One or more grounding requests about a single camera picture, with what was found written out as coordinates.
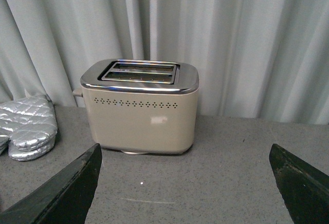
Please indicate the grey pleated curtain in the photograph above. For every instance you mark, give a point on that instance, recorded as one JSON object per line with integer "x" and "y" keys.
{"x": 256, "y": 58}

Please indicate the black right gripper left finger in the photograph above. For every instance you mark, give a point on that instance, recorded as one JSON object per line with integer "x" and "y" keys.
{"x": 64, "y": 198}

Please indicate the silver quilted oven mitt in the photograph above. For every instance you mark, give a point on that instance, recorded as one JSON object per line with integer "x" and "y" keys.
{"x": 29, "y": 122}
{"x": 18, "y": 155}

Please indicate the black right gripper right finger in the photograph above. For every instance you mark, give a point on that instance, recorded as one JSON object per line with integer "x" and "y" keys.
{"x": 303, "y": 187}

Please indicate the beige two-slot toaster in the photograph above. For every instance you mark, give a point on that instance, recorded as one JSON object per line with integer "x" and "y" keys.
{"x": 140, "y": 107}

